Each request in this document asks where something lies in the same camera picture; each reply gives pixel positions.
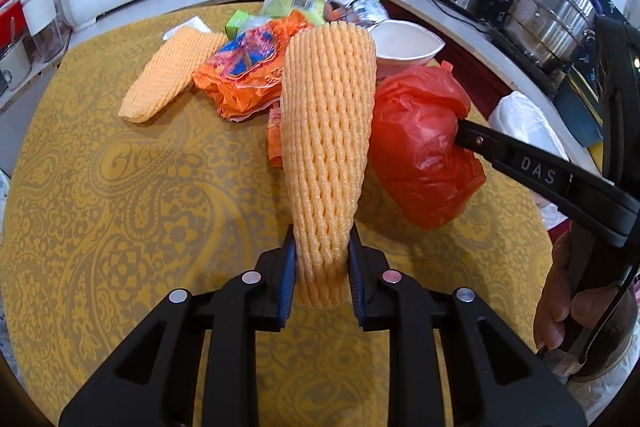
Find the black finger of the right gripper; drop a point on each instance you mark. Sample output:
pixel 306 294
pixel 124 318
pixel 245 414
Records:
pixel 545 186

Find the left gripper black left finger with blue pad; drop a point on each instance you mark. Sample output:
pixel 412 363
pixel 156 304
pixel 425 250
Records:
pixel 192 354

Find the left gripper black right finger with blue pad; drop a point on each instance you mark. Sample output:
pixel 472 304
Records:
pixel 452 351

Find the red plastic bag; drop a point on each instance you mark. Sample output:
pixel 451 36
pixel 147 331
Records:
pixel 413 149

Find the orange foam fruit net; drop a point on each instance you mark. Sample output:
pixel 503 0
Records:
pixel 327 100

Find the orange snack bag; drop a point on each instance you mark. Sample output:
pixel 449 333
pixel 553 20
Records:
pixel 244 76

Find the green tea carton box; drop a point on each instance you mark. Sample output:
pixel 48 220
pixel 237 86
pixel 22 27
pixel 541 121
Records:
pixel 242 21

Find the white trash bag bin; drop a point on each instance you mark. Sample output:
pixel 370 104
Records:
pixel 515 115

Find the person's right hand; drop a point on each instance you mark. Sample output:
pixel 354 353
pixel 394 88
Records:
pixel 556 302

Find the yellow patterned tablecloth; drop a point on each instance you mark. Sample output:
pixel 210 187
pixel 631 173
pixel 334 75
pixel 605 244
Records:
pixel 104 218

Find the large steel steamer pot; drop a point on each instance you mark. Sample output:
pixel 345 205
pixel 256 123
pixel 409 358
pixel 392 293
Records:
pixel 549 32

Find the white paper bowl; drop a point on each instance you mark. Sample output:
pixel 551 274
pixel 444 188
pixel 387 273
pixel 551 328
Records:
pixel 401 45

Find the silver foil wrapper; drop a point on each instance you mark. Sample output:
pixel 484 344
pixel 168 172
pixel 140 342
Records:
pixel 364 13

